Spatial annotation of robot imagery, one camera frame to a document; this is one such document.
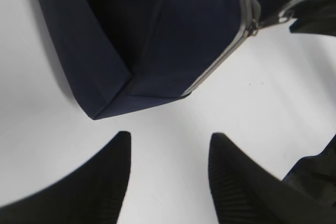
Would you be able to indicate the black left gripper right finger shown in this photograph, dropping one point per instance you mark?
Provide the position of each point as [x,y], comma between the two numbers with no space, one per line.
[243,192]

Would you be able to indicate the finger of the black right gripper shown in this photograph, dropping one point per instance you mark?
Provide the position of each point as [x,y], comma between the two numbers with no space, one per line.
[314,17]

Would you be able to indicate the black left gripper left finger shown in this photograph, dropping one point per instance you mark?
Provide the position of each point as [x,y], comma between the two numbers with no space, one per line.
[93,193]

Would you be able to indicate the navy insulated lunch bag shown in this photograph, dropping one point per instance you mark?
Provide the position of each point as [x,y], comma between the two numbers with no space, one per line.
[122,56]

